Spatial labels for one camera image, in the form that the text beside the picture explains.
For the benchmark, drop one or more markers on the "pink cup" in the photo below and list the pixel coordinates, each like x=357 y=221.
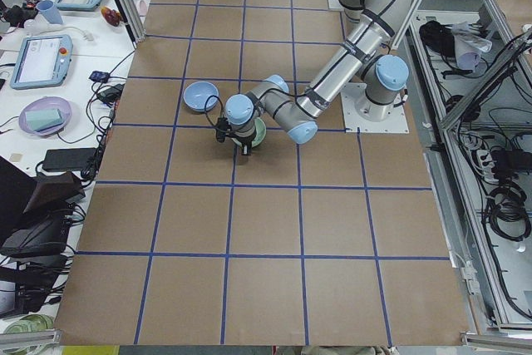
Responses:
x=141 y=7

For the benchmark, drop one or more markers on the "green plates stack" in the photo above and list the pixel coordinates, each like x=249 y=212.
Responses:
x=31 y=323

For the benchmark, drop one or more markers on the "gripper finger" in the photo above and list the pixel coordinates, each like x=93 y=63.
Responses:
x=246 y=149

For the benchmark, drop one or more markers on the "near teach pendant tablet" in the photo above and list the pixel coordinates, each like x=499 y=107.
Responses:
x=42 y=62

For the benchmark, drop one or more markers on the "teal sponge block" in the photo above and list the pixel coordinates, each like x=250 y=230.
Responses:
x=39 y=120

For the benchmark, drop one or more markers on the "blue bowl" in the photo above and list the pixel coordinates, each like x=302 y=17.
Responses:
x=201 y=96

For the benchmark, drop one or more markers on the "green bowl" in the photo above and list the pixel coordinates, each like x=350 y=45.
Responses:
x=259 y=135

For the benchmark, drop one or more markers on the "small blue black device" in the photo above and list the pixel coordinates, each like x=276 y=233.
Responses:
x=100 y=76

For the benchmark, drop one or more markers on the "black power adapter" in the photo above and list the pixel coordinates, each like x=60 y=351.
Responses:
x=70 y=159

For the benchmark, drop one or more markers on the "blue plastic cup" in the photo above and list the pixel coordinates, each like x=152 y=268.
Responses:
x=48 y=9

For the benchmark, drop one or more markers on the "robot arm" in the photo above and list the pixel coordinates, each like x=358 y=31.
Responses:
x=378 y=23

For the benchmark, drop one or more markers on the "purple plate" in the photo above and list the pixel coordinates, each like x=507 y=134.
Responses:
x=47 y=102

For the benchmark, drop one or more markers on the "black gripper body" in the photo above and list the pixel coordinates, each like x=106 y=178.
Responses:
x=245 y=141

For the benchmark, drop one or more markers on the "red toy fruit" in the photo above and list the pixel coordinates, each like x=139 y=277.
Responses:
x=111 y=16

